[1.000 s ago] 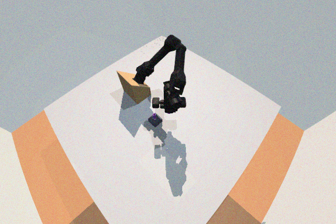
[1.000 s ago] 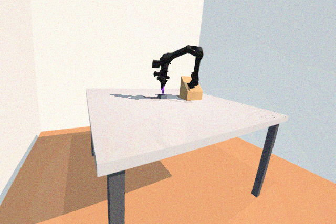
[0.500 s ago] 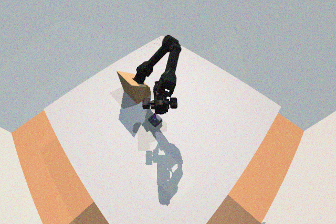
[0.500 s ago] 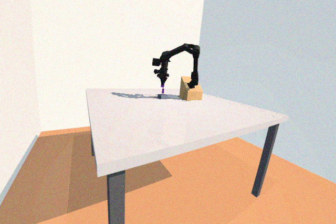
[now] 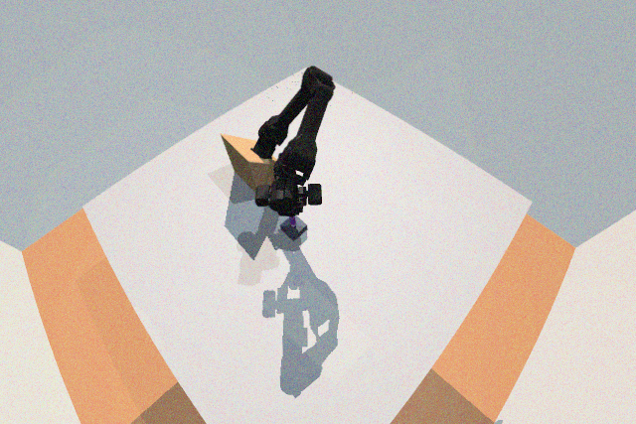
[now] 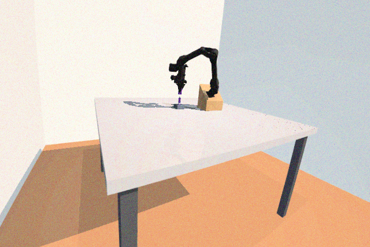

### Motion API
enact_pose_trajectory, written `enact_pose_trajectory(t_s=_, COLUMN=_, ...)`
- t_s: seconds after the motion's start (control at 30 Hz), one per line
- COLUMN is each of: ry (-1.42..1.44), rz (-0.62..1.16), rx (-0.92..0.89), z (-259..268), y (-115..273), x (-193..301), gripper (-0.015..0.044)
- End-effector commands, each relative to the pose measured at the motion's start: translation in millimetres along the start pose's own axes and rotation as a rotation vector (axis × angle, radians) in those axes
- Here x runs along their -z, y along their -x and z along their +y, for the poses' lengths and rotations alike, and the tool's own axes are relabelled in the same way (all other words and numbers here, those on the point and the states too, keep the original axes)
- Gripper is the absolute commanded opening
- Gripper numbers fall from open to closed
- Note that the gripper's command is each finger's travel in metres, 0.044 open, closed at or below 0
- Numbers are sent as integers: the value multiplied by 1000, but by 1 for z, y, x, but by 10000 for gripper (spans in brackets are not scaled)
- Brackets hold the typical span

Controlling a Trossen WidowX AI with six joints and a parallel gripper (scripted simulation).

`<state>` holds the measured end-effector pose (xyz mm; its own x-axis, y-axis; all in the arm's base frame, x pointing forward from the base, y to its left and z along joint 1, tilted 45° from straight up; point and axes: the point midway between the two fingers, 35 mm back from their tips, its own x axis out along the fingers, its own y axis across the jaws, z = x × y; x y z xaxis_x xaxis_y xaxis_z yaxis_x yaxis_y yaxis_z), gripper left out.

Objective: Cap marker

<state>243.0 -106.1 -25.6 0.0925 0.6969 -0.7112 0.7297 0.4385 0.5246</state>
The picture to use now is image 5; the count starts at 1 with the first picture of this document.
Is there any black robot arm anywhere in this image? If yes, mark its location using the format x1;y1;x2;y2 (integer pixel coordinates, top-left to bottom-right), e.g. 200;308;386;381
250;66;336;216

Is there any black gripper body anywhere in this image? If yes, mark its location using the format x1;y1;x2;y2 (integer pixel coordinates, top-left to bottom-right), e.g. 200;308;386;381
255;184;322;207

